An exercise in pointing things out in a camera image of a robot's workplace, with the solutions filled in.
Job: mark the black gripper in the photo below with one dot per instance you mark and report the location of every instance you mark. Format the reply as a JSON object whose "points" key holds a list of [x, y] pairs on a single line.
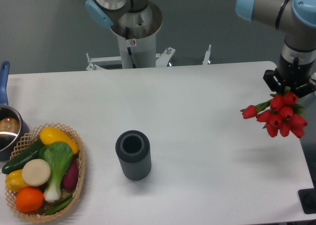
{"points": [[291, 74]]}

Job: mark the red tulip bouquet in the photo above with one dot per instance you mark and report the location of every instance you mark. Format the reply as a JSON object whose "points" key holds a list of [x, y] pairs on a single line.
{"points": [[282, 114]]}

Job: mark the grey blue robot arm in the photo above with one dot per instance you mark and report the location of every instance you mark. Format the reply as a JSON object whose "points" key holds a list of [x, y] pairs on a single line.
{"points": [[136, 23]]}

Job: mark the black device at edge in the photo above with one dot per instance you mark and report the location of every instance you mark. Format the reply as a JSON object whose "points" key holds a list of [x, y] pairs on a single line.
{"points": [[308, 200]]}

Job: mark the dark grey ribbed vase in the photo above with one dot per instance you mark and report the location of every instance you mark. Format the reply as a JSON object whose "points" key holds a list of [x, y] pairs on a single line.
{"points": [[134, 154]]}

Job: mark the purple sweet potato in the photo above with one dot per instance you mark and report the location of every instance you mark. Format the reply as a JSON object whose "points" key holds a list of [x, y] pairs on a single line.
{"points": [[71, 177]]}

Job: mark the green bok choy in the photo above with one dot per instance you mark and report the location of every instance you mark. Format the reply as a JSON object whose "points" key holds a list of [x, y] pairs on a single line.
{"points": [[59, 156]]}

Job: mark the yellow squash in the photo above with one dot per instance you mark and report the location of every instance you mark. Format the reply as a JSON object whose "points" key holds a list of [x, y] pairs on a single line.
{"points": [[50, 135]]}

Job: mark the beige round biscuit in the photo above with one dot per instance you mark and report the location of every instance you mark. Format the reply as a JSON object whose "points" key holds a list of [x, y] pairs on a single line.
{"points": [[36, 172]]}

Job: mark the green bean pod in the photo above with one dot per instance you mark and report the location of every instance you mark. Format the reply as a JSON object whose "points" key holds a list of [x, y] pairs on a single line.
{"points": [[59, 206]]}

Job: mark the woven wicker basket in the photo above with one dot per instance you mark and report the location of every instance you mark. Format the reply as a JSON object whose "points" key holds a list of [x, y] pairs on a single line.
{"points": [[38, 216]]}

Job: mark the dark green cucumber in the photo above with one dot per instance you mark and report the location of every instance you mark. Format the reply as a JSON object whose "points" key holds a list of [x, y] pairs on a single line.
{"points": [[20, 160]]}

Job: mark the orange fruit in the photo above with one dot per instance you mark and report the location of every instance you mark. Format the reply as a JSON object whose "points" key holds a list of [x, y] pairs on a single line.
{"points": [[29, 199]]}

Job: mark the yellow bell pepper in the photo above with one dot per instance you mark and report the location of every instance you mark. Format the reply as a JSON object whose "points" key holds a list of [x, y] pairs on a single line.
{"points": [[15, 182]]}

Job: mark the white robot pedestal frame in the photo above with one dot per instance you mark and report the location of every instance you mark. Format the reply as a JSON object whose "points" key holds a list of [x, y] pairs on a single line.
{"points": [[134, 53]]}

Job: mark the blue handled saucepan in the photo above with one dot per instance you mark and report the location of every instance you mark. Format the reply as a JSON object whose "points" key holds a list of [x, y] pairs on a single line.
{"points": [[12, 125]]}

